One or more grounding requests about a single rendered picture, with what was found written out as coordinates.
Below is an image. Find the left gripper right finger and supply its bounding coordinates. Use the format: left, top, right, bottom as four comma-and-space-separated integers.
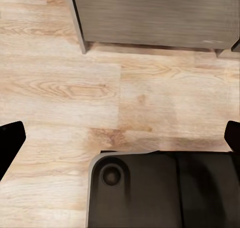
224, 120, 240, 161

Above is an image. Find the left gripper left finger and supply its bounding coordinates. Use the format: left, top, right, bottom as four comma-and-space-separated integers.
0, 121, 26, 180

